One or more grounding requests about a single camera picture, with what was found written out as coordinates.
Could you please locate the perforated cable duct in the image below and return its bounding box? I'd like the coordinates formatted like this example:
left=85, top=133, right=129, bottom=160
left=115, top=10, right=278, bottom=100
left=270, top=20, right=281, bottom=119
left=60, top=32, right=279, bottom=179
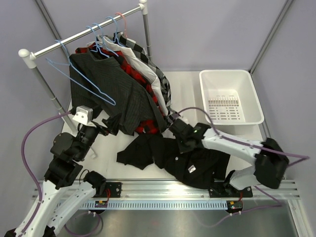
left=79, top=200, right=228, bottom=210

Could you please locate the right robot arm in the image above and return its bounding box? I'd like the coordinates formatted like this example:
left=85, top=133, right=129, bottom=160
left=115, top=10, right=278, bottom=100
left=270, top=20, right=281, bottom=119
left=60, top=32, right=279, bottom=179
left=169, top=119, right=289, bottom=196

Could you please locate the white shirt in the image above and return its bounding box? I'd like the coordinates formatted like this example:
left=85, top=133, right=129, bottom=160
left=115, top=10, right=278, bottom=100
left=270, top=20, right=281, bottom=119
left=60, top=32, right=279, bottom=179
left=97, top=33, right=171, bottom=116

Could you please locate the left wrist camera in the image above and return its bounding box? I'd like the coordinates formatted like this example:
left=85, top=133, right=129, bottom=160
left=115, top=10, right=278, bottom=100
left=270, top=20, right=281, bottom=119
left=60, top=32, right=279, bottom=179
left=71, top=106, right=93, bottom=125

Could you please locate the metal clothes rack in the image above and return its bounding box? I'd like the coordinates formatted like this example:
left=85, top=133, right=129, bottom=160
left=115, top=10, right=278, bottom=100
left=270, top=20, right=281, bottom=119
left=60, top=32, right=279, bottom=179
left=18, top=0, right=152, bottom=115

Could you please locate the plain black shirt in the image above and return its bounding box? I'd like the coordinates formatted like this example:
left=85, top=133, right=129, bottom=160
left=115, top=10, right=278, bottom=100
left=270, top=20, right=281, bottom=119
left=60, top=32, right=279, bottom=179
left=117, top=134, right=231, bottom=190

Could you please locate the dark pinstriped shirt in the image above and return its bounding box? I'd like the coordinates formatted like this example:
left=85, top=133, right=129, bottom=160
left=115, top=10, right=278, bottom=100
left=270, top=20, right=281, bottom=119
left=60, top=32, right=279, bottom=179
left=69, top=52, right=167, bottom=135

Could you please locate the pink hanger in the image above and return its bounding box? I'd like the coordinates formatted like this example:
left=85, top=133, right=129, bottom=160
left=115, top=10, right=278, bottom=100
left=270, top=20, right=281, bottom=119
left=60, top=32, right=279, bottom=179
left=115, top=12, right=128, bottom=38

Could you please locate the aluminium rail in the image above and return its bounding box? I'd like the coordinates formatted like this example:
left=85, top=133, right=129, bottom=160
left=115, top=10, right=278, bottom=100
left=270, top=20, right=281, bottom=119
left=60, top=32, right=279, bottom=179
left=32, top=179, right=301, bottom=201

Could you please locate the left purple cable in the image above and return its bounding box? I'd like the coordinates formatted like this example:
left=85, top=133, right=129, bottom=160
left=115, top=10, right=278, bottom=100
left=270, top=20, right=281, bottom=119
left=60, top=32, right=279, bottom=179
left=21, top=111, right=75, bottom=235

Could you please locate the white plastic basket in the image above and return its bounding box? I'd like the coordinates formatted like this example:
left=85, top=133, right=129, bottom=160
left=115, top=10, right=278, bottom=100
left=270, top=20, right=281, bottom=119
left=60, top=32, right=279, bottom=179
left=199, top=70, right=264, bottom=135

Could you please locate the red black plaid shirt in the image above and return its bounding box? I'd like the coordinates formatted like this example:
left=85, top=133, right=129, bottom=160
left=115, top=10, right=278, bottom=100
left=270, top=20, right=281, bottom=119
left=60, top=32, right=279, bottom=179
left=71, top=49, right=162, bottom=134

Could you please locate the grey black checked shirt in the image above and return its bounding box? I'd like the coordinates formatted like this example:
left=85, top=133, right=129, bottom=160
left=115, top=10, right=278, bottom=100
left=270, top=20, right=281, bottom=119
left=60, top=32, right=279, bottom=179
left=118, top=32, right=179, bottom=120

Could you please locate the purple cable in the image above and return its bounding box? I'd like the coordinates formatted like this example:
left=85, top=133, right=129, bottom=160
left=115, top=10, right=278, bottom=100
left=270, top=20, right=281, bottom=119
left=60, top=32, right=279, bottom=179
left=175, top=107, right=311, bottom=208
left=21, top=111, right=75, bottom=235

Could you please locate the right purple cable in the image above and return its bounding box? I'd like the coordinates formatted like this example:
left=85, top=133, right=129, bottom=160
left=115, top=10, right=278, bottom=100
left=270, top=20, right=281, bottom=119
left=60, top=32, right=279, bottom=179
left=175, top=107, right=311, bottom=208

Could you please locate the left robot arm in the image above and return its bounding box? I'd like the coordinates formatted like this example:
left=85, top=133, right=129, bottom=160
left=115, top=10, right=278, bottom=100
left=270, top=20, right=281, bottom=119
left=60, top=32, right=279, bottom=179
left=5, top=117, right=121, bottom=237

